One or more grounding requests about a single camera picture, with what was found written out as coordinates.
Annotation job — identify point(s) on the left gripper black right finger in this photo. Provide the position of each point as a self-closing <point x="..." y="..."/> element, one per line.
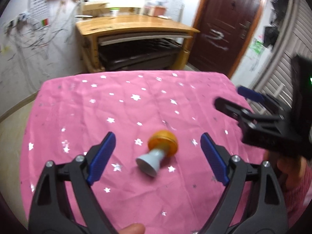
<point x="265" y="210"/>

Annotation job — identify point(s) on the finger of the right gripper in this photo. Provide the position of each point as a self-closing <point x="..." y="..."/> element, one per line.
<point x="269" y="102"/>
<point x="244" y="116"/>

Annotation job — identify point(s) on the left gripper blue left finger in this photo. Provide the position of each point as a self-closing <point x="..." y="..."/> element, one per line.
<point x="50" y="209"/>

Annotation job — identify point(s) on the right hand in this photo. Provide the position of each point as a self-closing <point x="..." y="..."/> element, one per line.
<point x="293" y="168"/>

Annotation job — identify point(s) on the left hand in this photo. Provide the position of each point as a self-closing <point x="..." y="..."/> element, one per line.
<point x="135" y="228"/>

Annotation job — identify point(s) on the white louvered closet door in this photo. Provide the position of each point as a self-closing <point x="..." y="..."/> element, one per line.
<point x="295" y="38"/>

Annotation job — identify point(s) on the dark red door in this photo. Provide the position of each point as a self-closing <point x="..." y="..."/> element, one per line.
<point x="222" y="32"/>

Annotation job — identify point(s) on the orange white mushroom toy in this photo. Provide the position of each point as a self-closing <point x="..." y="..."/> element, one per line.
<point x="162" y="144"/>

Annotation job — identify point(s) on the black hanging bag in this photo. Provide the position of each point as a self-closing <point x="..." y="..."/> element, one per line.
<point x="278" y="12"/>

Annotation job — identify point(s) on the pink star tablecloth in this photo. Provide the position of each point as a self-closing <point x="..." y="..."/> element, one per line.
<point x="72" y="114"/>

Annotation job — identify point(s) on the clear plastic storage box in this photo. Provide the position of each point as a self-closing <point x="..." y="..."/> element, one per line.
<point x="154" y="10"/>

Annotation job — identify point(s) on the white green jar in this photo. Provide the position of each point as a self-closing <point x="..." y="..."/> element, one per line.
<point x="114" y="12"/>

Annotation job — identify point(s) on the wooden desk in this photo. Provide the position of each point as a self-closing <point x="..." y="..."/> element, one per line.
<point x="109" y="30"/>

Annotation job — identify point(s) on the eye chart poster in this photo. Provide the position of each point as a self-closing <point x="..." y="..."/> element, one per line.
<point x="38" y="9"/>

